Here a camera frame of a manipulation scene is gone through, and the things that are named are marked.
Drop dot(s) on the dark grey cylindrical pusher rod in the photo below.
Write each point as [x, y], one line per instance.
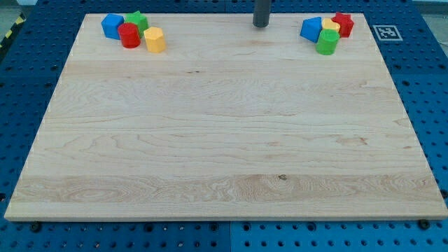
[261, 13]

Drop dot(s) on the red star block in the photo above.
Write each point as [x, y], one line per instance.
[345, 22]

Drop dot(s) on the green star block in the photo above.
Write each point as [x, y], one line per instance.
[139, 19]

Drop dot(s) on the blue triangular block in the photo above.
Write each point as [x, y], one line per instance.
[311, 29]

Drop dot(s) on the yellow heart block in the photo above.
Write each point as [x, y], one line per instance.
[328, 23]

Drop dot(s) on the green cylinder block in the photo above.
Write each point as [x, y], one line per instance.
[327, 41]

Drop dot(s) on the yellow hexagon block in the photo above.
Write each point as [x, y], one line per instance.
[155, 40]

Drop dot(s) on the light wooden board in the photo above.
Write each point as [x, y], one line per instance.
[229, 123]

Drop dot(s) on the white fiducial marker tag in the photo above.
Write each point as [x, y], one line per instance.
[387, 32]

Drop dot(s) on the red cylinder block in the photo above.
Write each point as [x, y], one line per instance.
[129, 35]

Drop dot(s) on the blue cube block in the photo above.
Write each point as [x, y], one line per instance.
[110, 25]

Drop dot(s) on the black bolt right front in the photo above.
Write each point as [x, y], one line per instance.
[424, 224]

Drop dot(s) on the black bolt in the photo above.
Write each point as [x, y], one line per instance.
[35, 227]
[424, 224]

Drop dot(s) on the black bolt left front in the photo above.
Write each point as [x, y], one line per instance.
[35, 227]

